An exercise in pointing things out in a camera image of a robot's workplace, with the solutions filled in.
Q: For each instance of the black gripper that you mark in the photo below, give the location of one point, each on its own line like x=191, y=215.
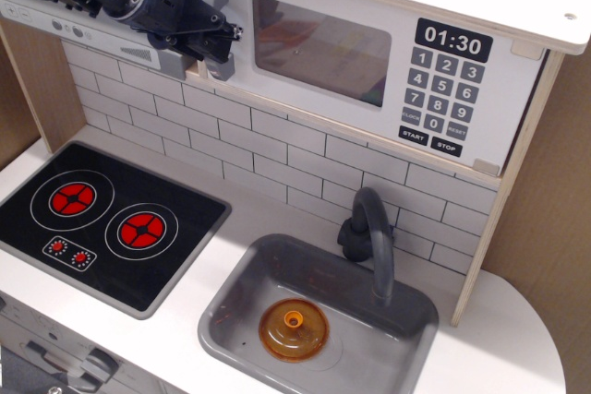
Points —
x=190, y=27

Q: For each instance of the white toy microwave door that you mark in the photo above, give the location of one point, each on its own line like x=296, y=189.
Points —
x=392, y=72

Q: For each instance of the white wooden microwave cabinet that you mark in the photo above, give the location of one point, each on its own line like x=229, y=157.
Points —
x=485, y=2

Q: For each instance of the grey range hood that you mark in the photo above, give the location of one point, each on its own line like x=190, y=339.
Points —
x=84, y=22

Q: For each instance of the black toy stovetop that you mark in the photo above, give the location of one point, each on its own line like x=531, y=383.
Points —
x=111, y=229

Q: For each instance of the dark grey toy faucet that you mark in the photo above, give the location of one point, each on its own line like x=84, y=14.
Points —
x=367, y=234

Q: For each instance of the grey toy sink basin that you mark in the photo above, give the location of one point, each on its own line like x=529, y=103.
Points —
x=372, y=348

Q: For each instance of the orange transparent pot lid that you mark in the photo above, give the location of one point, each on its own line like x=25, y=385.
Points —
x=293, y=330

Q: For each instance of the grey oven door handle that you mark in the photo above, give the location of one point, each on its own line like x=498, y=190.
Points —
x=87, y=375

